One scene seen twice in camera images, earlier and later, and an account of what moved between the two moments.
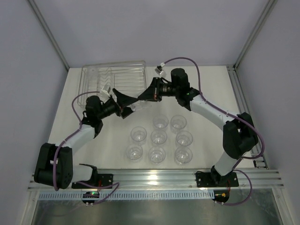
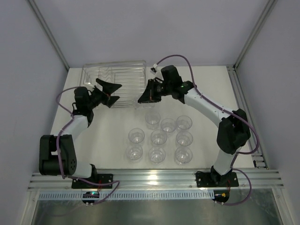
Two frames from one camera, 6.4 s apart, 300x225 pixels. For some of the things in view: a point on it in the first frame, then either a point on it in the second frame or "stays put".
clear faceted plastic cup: [159, 137] stays put
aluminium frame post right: [263, 16] stays put
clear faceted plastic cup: [160, 122] -> [168, 125]
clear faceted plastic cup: [184, 138] stays put
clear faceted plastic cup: [183, 155] stays put
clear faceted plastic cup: [140, 105] -> [152, 119]
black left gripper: [117, 107] -> [103, 94]
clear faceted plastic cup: [134, 153] stays put
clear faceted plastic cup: [156, 154] stays put
